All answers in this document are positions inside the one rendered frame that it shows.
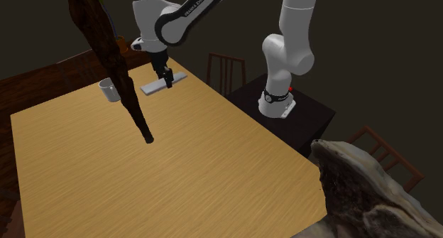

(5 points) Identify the grey flat rectangular bar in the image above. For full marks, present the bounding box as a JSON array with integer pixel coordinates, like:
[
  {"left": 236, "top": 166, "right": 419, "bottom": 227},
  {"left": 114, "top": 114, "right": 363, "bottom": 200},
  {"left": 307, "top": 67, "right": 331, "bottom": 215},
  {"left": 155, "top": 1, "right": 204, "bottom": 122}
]
[{"left": 139, "top": 71, "right": 189, "bottom": 97}]

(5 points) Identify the orange plant pot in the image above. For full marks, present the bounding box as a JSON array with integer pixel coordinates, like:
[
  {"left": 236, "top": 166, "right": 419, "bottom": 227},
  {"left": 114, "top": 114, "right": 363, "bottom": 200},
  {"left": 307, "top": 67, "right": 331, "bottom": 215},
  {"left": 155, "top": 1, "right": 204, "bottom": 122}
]
[{"left": 115, "top": 35, "right": 130, "bottom": 55}]

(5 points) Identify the dark brown long tapered branch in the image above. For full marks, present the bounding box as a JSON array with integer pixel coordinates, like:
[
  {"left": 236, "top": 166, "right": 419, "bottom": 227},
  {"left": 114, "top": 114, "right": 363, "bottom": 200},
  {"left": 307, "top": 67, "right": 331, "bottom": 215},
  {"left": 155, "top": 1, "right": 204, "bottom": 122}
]
[{"left": 66, "top": 0, "right": 155, "bottom": 145}]

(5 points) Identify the grey mug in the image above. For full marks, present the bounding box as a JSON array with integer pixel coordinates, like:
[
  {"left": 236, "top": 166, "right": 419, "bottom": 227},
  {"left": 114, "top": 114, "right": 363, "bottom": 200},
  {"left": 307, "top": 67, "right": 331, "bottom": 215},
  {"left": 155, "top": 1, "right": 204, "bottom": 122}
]
[{"left": 98, "top": 77, "right": 122, "bottom": 104}]

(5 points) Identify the brown wooden slatted chair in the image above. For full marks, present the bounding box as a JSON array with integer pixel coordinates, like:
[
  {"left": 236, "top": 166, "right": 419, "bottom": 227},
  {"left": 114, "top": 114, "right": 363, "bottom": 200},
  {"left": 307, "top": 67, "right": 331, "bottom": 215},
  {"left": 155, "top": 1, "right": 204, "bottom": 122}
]
[
  {"left": 346, "top": 124, "right": 426, "bottom": 194},
  {"left": 206, "top": 52, "right": 248, "bottom": 97}
]

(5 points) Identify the light wooden table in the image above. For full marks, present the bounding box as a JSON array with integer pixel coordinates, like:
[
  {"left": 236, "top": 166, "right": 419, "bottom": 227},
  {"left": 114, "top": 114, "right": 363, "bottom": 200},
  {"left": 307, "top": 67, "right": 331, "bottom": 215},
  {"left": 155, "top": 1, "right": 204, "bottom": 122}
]
[{"left": 9, "top": 56, "right": 328, "bottom": 238}]

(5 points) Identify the black robot stand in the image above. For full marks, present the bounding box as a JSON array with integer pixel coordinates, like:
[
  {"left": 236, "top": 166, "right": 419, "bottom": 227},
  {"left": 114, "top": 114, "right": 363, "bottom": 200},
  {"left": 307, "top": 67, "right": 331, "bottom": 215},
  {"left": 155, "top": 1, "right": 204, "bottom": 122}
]
[{"left": 224, "top": 73, "right": 337, "bottom": 159}]

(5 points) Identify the brown and white rough rock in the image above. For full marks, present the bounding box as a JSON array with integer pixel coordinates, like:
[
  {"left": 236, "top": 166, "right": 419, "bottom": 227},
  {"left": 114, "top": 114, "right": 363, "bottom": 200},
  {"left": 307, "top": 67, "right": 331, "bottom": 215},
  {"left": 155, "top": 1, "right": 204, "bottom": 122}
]
[{"left": 290, "top": 139, "right": 443, "bottom": 238}]

